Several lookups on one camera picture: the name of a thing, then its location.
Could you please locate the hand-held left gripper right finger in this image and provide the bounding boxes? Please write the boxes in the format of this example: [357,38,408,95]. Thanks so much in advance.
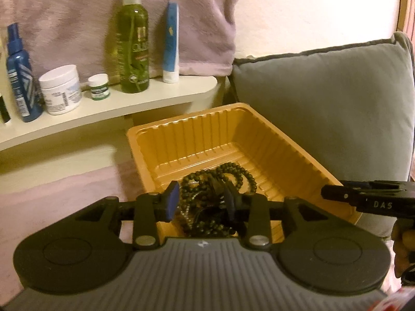
[224,185,327,249]

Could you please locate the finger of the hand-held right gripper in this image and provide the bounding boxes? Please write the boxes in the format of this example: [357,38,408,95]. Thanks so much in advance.
[340,179,415,191]
[320,185,403,208]

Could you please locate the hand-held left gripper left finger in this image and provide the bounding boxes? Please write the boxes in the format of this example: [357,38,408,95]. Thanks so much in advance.
[76,181,181,250]

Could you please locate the black watch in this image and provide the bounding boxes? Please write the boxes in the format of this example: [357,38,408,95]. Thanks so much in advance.
[194,174,234,222]

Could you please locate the dark bead necklace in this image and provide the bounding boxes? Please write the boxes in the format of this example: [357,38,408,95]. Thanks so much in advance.
[173,163,259,236]

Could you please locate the yellow plastic tray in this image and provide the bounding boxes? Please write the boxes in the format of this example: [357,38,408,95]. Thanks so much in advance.
[126,103,364,244]

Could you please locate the person's right hand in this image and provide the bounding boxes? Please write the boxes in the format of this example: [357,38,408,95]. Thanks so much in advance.
[391,218,415,280]

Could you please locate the grey cushion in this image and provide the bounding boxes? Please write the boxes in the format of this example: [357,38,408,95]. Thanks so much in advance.
[232,32,415,244]

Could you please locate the red and white cloth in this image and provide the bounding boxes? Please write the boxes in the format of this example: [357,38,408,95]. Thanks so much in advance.
[376,286,415,311]

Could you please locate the lilac table cloth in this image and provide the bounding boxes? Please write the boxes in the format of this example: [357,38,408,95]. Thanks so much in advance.
[0,165,154,286]

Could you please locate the cream shelf unit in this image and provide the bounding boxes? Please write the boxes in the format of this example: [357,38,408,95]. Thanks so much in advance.
[0,76,227,153]

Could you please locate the small green-label jar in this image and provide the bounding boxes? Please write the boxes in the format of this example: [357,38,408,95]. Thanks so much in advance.
[87,74,111,101]

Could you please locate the green spray bottle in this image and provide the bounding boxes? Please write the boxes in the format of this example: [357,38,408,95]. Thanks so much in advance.
[115,0,150,94]

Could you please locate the blue and white tube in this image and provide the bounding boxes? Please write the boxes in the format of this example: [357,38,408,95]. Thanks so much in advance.
[162,2,181,84]

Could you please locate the white cream jar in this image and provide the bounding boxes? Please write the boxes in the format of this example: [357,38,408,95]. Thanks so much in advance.
[39,65,82,116]

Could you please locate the blue spray bottle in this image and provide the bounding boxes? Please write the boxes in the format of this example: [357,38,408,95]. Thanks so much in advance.
[6,23,45,123]

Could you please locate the pink hanging towel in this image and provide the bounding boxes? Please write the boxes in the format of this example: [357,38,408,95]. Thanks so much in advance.
[0,0,244,87]

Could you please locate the wooden frame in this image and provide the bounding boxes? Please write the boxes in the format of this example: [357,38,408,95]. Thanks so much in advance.
[396,0,415,35]

